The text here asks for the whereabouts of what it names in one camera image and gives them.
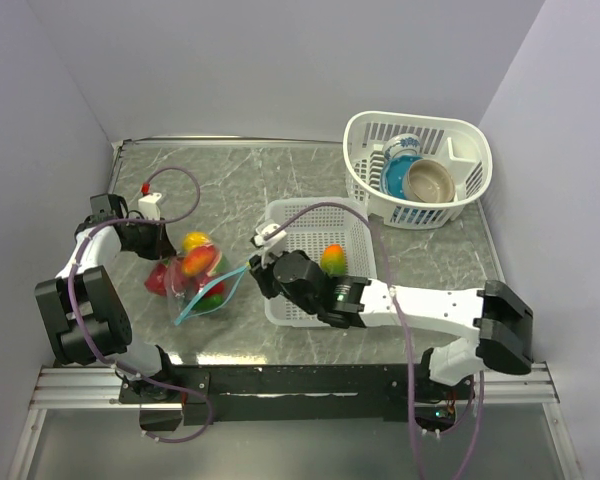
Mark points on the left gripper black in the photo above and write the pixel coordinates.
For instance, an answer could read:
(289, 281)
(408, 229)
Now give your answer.
(161, 247)

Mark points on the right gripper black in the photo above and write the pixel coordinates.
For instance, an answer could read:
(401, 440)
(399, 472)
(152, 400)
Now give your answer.
(262, 274)

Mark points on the orange green fake mango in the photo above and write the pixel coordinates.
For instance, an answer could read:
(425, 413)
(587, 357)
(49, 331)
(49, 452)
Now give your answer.
(333, 260)

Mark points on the clear zip top bag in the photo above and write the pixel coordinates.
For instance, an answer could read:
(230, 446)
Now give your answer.
(197, 281)

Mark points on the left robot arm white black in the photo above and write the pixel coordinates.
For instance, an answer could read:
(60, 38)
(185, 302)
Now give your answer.
(83, 316)

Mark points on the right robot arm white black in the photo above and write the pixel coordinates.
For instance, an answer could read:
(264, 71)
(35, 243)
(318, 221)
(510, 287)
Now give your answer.
(492, 325)

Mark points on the yellow fake fruit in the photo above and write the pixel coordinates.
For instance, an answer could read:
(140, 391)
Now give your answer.
(194, 240)

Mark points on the orange red fake fruit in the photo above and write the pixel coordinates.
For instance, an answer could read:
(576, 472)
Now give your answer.
(198, 260)

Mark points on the red fake pepper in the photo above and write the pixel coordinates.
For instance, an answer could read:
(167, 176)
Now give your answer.
(211, 287)

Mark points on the green fake pepper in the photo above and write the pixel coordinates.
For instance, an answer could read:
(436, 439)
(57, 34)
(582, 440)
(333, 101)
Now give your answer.
(209, 303)

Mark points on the white perforated flat basket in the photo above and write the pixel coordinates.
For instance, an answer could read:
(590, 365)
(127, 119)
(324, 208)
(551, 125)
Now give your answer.
(326, 226)

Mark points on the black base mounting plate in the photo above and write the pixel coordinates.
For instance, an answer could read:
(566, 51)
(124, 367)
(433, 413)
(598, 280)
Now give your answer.
(226, 393)

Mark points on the blue plate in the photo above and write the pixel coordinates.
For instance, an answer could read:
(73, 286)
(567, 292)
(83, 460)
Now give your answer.
(394, 173)

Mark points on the white dish rack basket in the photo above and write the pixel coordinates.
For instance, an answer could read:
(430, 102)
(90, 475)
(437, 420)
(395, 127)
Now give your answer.
(458, 145)

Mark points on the beige bowl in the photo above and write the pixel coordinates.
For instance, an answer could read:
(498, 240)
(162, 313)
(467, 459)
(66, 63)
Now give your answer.
(429, 182)

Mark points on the blue white patterned cup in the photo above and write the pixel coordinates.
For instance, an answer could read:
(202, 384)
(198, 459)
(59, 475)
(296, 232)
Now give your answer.
(407, 144)

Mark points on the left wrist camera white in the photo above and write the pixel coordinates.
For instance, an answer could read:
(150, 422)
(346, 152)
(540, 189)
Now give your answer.
(149, 203)

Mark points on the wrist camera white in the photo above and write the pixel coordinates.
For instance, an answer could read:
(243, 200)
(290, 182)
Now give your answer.
(270, 241)
(149, 203)

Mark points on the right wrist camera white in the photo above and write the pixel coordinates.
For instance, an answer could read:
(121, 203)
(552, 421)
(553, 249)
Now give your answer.
(270, 241)

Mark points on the aluminium rail frame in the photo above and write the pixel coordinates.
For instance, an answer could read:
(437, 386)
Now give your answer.
(96, 388)

